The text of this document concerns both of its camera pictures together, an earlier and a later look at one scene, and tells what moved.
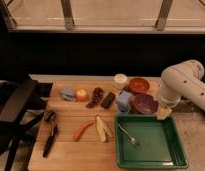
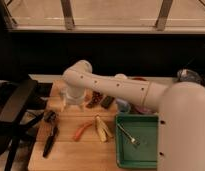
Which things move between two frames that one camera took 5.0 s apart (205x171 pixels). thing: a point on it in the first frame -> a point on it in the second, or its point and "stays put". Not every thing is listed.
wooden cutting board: [79, 133] stays put
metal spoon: [132, 139] stays put
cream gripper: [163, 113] -> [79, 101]
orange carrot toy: [81, 130] stays put
